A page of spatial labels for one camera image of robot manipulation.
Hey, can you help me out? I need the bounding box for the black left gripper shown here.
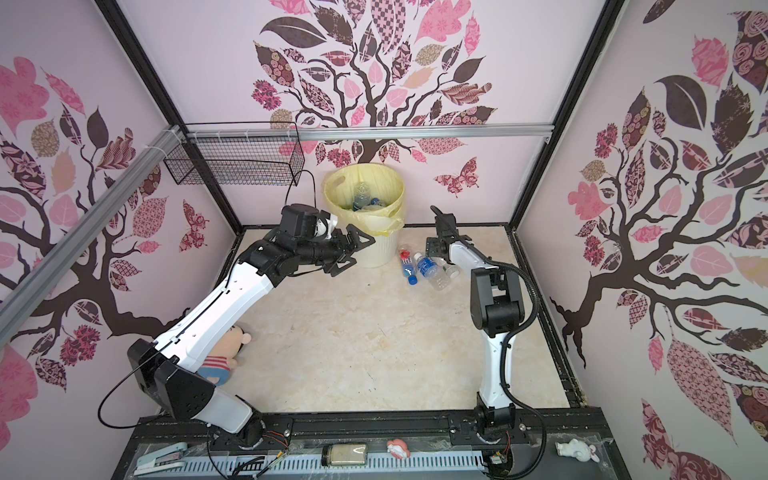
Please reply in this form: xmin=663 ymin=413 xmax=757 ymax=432
xmin=296 ymin=223 xmax=375 ymax=276

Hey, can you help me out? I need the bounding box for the large clear purple-tint bottle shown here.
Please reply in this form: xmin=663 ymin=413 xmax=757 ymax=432
xmin=362 ymin=198 xmax=387 ymax=211

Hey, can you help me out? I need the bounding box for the blue label bottle white cap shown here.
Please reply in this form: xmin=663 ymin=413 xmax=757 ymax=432
xmin=352 ymin=182 xmax=372 ymax=211

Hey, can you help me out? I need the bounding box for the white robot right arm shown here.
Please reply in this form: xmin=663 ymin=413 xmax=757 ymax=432
xmin=426 ymin=206 xmax=526 ymax=430

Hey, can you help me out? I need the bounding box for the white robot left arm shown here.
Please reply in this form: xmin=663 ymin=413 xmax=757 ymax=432
xmin=128 ymin=204 xmax=375 ymax=435

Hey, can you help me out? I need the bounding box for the white bin with yellow bag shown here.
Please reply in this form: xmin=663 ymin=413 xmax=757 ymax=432
xmin=322 ymin=163 xmax=406 ymax=268

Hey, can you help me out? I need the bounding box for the striped plush doll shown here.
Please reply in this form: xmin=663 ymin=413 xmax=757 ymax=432
xmin=197 ymin=325 xmax=252 ymax=386

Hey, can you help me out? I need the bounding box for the pink white small toy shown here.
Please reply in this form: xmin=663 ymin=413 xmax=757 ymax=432
xmin=386 ymin=439 xmax=411 ymax=460

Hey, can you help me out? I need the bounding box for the beige rectangular box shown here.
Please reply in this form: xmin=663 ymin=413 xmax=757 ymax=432
xmin=321 ymin=443 xmax=368 ymax=467

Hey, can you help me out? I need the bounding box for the white stapler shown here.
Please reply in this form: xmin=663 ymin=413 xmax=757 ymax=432
xmin=133 ymin=442 xmax=188 ymax=476

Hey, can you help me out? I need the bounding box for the white plush toy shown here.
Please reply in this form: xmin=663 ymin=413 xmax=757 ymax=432
xmin=555 ymin=438 xmax=600 ymax=463

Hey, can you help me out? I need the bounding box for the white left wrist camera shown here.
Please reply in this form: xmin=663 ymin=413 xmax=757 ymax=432
xmin=317 ymin=212 xmax=338 ymax=239

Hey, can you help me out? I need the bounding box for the black wire basket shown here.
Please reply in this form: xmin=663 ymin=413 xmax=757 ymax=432
xmin=164 ymin=120 xmax=305 ymax=186

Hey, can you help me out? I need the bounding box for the black corrugated cable hose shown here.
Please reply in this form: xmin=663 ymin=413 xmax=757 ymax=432
xmin=461 ymin=236 xmax=548 ymax=480

